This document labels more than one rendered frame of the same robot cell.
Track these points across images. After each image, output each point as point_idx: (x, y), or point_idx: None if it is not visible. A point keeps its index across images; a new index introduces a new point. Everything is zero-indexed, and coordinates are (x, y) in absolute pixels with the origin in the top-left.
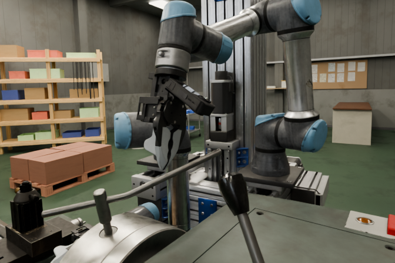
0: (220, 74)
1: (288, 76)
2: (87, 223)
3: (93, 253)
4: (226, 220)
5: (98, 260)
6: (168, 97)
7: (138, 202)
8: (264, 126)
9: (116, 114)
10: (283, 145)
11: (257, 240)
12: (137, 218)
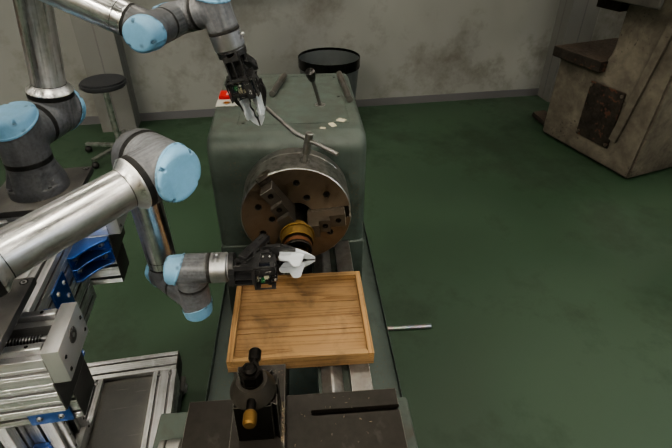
0: None
1: (51, 42)
2: (253, 267)
3: (320, 162)
4: (262, 127)
5: (321, 159)
6: (248, 68)
7: (61, 395)
8: (39, 125)
9: (181, 149)
10: (61, 135)
11: (273, 117)
12: (278, 162)
